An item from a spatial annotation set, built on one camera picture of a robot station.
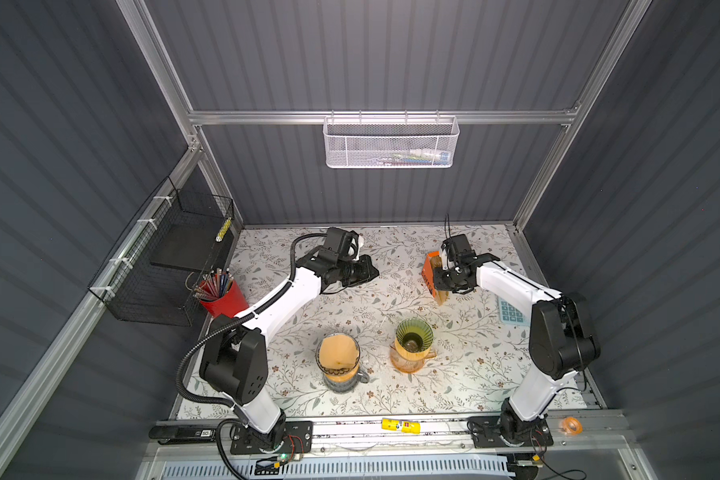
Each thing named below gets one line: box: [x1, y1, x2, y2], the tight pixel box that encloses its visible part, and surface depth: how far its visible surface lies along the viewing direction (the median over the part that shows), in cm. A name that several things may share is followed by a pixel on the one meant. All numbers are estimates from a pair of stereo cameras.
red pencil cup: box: [192, 268, 249, 318], surface depth 88 cm
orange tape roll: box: [562, 416, 583, 435], surface depth 77 cm
